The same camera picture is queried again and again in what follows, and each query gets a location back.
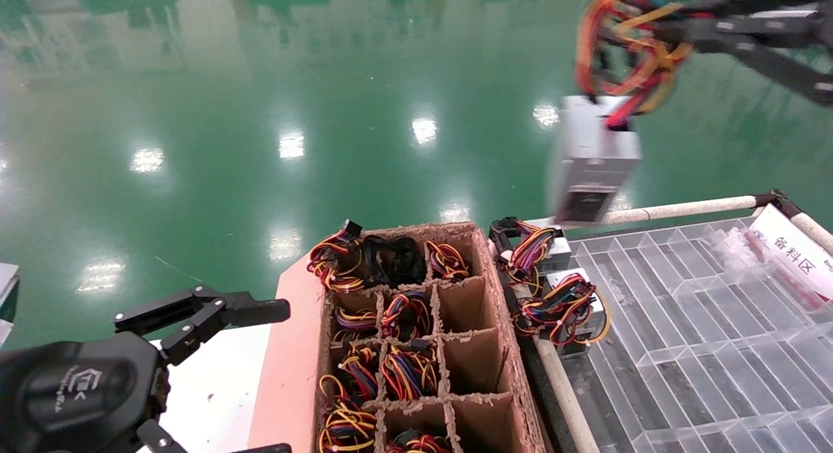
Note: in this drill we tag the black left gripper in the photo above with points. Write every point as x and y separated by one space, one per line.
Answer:
71 394

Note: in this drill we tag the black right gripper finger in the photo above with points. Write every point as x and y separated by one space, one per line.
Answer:
787 72
729 25

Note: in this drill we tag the clear plastic bag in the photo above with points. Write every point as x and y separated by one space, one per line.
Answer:
742 251

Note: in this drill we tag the salmon pink board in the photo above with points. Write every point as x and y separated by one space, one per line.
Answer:
286 349

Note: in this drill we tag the black rack frame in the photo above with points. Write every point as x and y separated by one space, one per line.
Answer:
541 401

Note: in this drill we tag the brown cardboard divider box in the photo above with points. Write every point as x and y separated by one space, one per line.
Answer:
465 310

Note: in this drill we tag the white label sign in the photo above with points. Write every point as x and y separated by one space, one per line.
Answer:
791 251

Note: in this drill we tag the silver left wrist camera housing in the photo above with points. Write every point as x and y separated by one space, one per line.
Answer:
6 274

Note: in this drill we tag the white rack tube rail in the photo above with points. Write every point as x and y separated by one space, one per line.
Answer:
690 209
566 401
813 226

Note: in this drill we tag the clear plastic compartment tray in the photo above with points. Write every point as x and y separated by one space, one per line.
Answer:
683 375

